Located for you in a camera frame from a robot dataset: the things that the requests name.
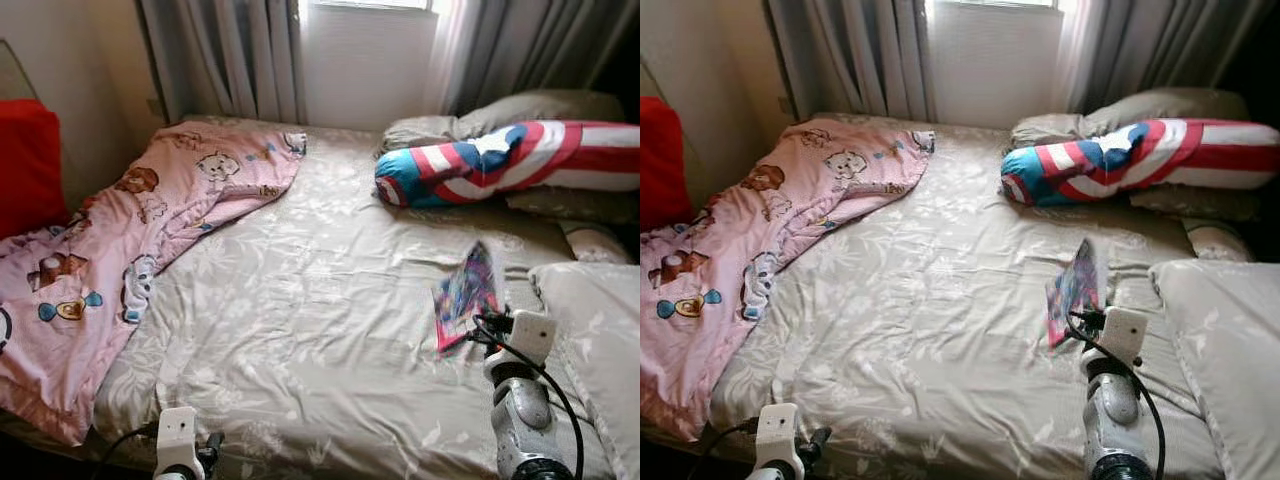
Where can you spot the white window blind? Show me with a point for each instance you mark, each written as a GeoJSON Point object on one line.
{"type": "Point", "coordinates": [995, 65]}
{"type": "Point", "coordinates": [365, 65]}

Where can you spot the large red cushion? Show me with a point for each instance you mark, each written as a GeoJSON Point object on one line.
{"type": "Point", "coordinates": [30, 170]}
{"type": "Point", "coordinates": [658, 165]}

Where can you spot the red white blue bolster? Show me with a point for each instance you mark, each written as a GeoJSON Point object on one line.
{"type": "Point", "coordinates": [540, 160]}
{"type": "Point", "coordinates": [1170, 158]}

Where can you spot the pink cartoon print blanket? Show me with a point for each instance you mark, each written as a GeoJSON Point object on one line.
{"type": "Point", "coordinates": [740, 250]}
{"type": "Point", "coordinates": [120, 250]}

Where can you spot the large grey floral pillow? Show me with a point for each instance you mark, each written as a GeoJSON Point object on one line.
{"type": "Point", "coordinates": [600, 340]}

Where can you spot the colourful anime comic book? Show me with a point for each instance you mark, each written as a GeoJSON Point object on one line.
{"type": "Point", "coordinates": [1075, 285]}
{"type": "Point", "coordinates": [465, 290]}

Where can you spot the small grey floral pillow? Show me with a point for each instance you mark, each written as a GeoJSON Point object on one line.
{"type": "Point", "coordinates": [420, 130]}
{"type": "Point", "coordinates": [1045, 128]}

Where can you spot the bed with pale floral sheet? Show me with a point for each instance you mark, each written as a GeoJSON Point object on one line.
{"type": "Point", "coordinates": [950, 330]}
{"type": "Point", "coordinates": [330, 330]}

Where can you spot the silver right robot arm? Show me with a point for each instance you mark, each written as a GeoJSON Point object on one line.
{"type": "Point", "coordinates": [525, 410]}
{"type": "Point", "coordinates": [1115, 410]}

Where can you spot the small grey roll pillow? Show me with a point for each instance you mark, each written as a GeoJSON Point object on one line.
{"type": "Point", "coordinates": [597, 242]}
{"type": "Point", "coordinates": [1220, 240]}

